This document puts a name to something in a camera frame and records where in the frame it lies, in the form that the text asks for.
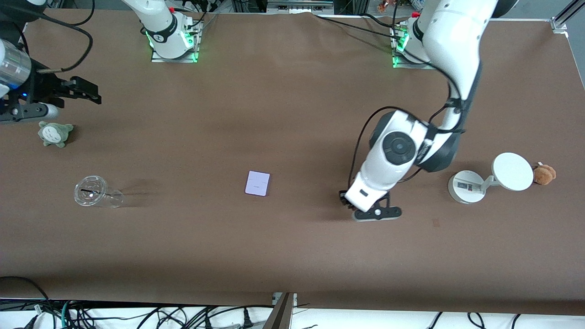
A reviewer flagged silver metal rail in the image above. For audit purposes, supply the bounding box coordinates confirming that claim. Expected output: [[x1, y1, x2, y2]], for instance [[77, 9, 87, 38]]
[[266, 0, 335, 14]]

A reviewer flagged brown plush keychain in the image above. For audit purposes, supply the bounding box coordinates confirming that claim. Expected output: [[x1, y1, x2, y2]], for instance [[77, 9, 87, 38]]
[[532, 162, 557, 186]]

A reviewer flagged white round desk lamp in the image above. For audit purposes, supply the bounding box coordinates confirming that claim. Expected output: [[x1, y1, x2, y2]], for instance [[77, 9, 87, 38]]
[[448, 152, 534, 204]]

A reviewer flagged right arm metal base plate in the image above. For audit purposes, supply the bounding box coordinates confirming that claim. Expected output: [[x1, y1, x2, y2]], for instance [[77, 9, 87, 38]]
[[151, 21, 201, 64]]

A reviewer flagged black looped cable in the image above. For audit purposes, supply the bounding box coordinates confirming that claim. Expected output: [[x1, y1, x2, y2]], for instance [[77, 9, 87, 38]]
[[0, 276, 50, 313]]

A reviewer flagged clear plastic cup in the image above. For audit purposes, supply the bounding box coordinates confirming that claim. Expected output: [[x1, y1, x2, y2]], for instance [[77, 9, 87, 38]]
[[74, 175, 124, 208]]

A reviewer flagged aluminium corner profile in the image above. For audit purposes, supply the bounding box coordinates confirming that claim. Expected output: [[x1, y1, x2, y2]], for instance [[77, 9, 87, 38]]
[[551, 0, 585, 33]]

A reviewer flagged grey green plush toy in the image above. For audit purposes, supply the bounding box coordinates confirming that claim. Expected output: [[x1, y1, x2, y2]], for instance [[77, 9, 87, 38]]
[[37, 121, 74, 148]]

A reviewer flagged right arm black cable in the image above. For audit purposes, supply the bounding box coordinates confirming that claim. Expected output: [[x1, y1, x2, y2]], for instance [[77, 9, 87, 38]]
[[18, 7, 94, 74]]

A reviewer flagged black cable on table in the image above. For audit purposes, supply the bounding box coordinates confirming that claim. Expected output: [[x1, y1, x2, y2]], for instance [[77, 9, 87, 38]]
[[313, 14, 399, 37]]

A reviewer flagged aluminium frame post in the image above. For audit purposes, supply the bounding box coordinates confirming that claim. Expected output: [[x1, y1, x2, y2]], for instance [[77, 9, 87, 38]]
[[263, 292, 298, 329]]

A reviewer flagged white square card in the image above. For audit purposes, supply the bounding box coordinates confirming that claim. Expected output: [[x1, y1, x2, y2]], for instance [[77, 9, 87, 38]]
[[245, 170, 271, 197]]

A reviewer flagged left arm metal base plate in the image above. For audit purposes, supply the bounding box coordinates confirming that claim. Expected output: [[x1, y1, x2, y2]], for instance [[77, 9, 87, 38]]
[[391, 25, 435, 70]]

